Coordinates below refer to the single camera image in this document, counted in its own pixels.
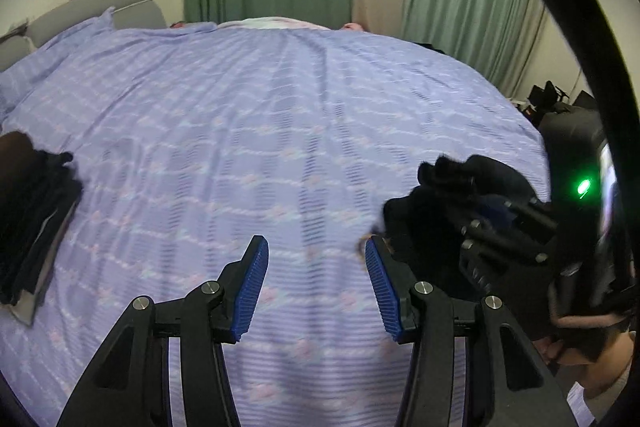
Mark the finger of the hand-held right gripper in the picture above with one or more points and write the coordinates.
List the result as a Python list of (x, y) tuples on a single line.
[(525, 213), (500, 244)]

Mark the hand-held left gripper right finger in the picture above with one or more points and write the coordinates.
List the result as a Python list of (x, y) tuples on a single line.
[(384, 292)]

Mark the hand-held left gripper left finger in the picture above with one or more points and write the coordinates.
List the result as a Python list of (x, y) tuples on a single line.
[(250, 292)]

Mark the black pants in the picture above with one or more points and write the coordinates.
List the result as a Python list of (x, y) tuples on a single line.
[(440, 207)]

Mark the dark equipment pile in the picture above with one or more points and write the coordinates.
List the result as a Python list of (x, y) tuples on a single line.
[(555, 99)]

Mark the person's head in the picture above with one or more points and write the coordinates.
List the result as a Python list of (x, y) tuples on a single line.
[(600, 337)]

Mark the black curved band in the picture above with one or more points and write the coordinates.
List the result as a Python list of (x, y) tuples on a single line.
[(590, 32)]

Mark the bed with purple patterned sheet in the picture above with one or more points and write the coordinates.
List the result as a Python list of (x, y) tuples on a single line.
[(250, 132)]

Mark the stack of folded dark clothes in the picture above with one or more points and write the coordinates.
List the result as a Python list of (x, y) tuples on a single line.
[(30, 227)]

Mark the white pink pillow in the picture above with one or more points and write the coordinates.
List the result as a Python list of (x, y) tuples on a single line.
[(275, 23)]

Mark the grey padded headboard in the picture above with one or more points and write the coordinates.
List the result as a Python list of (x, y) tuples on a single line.
[(75, 14)]

